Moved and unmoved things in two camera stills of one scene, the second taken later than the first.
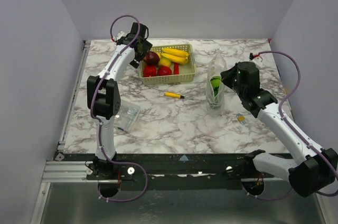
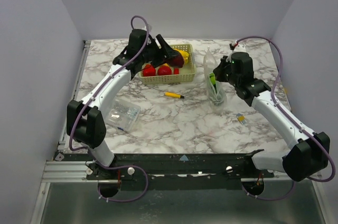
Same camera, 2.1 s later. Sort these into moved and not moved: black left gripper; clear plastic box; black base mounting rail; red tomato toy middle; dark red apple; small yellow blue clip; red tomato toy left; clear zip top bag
Moved: black left gripper; dark red apple; clear zip top bag
Not moved: small yellow blue clip; red tomato toy left; black base mounting rail; clear plastic box; red tomato toy middle
